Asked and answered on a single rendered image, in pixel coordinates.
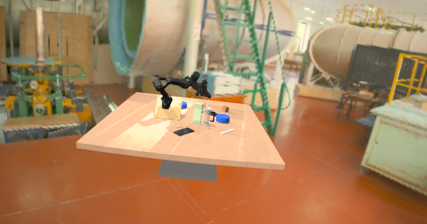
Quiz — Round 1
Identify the blue round disc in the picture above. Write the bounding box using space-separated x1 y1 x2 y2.
216 114 230 123
181 101 187 109

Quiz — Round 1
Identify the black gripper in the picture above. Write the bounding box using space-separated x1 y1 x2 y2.
193 82 210 97

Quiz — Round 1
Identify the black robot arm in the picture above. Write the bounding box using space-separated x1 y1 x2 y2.
153 71 207 109

